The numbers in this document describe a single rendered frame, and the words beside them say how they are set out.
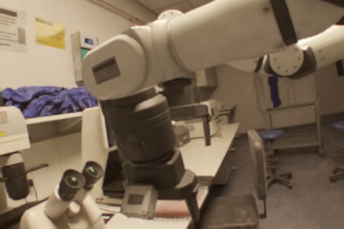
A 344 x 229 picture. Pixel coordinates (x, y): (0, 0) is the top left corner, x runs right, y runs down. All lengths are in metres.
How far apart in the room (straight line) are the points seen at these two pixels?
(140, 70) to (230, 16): 0.10
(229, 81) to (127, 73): 5.95
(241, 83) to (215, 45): 5.92
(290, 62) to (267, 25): 0.31
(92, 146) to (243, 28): 1.07
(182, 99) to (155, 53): 0.24
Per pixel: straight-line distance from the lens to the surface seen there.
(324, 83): 6.36
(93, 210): 0.60
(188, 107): 0.45
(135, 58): 0.23
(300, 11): 0.19
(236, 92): 6.14
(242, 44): 0.21
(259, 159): 1.24
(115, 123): 0.30
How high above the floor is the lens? 1.23
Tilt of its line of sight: 1 degrees up
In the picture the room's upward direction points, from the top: 9 degrees counter-clockwise
